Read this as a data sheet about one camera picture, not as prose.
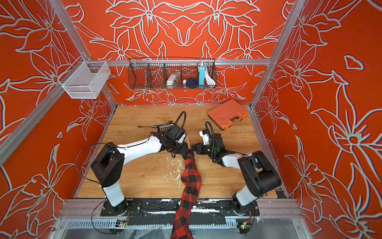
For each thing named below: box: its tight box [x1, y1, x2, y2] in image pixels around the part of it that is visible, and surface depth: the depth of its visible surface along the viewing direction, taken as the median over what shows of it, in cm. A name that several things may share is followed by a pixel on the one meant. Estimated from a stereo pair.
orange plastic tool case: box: [207, 99, 249, 131], surface depth 109 cm
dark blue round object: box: [186, 77, 199, 90], surface depth 97 cm
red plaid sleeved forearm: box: [170, 152, 203, 239], surface depth 76 cm
